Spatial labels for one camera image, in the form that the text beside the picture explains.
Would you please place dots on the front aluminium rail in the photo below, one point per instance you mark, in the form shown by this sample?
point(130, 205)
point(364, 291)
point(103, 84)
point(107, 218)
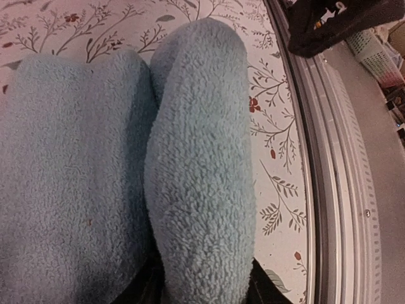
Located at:
point(353, 164)

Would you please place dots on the light blue towel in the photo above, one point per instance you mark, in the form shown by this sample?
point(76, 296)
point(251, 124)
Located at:
point(102, 163)

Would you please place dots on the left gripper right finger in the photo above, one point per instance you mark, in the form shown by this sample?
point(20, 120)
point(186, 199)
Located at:
point(261, 289)

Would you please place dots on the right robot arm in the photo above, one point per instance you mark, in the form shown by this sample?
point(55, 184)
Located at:
point(315, 26)

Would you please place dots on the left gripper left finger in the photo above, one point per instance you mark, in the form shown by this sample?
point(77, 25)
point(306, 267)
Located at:
point(147, 286)

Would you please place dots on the floral patterned table mat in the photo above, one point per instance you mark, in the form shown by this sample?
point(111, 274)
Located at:
point(90, 31)

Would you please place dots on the green perforated background crate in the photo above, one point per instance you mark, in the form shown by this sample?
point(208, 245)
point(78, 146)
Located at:
point(379, 58)

